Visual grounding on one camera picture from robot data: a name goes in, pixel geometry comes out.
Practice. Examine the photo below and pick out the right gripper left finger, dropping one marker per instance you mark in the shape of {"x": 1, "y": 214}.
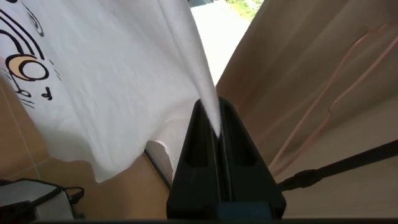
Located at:
{"x": 196, "y": 186}

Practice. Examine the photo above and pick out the pink clothes hanger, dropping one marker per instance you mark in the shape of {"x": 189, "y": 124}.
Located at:
{"x": 311, "y": 105}

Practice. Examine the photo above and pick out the white garment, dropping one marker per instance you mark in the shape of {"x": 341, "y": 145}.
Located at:
{"x": 109, "y": 93}

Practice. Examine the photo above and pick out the black clothes rack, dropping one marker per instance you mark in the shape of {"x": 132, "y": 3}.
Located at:
{"x": 342, "y": 165}

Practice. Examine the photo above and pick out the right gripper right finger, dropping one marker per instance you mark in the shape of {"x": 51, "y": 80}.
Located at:
{"x": 252, "y": 186}

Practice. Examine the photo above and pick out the beige curtain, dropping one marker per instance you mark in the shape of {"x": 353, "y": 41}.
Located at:
{"x": 295, "y": 62}

